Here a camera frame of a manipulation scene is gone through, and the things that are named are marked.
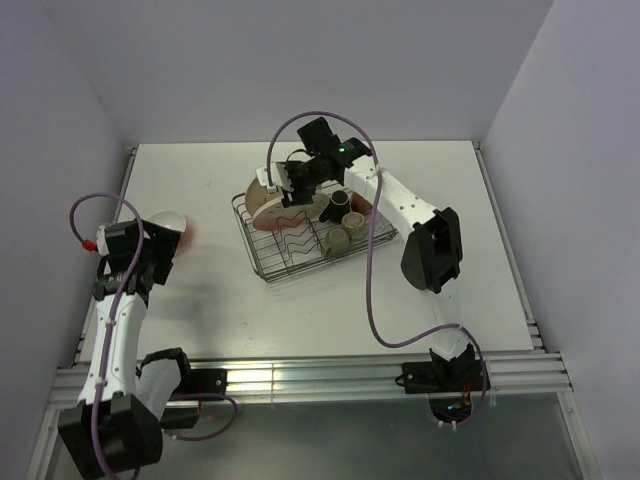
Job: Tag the dark brown mug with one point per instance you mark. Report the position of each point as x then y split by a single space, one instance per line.
338 206

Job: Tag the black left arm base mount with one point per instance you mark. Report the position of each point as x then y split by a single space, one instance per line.
204 385

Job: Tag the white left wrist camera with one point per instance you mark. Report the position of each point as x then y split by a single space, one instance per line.
97 240

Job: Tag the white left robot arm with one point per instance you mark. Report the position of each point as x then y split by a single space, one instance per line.
116 424

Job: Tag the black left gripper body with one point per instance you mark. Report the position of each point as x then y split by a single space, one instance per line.
158 252

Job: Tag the dark wire dish rack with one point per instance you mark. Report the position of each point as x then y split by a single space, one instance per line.
288 250

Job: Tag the grey-green ceramic cup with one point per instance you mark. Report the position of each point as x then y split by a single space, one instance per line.
335 241

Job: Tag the pink and cream plate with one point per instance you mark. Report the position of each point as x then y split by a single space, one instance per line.
273 215

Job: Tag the aluminium frame rail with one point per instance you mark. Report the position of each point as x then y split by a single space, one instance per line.
363 378

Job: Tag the clear glass cup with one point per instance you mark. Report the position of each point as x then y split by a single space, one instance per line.
382 227

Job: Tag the orange and white bowl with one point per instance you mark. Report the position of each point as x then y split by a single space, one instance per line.
178 222

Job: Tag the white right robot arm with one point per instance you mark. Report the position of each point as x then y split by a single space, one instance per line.
342 151

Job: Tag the green and cream plate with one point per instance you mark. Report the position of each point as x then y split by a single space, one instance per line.
256 196

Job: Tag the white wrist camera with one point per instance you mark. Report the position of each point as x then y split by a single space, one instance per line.
273 178
97 240

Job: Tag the pink ceramic mug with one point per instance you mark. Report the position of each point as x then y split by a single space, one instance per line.
360 205

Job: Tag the beige small bowl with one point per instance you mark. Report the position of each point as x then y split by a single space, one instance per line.
354 224

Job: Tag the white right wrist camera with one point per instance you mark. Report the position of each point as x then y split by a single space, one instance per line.
273 178

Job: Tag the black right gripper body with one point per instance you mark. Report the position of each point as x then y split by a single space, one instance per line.
305 177

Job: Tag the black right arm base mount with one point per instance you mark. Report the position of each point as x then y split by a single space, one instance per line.
443 376

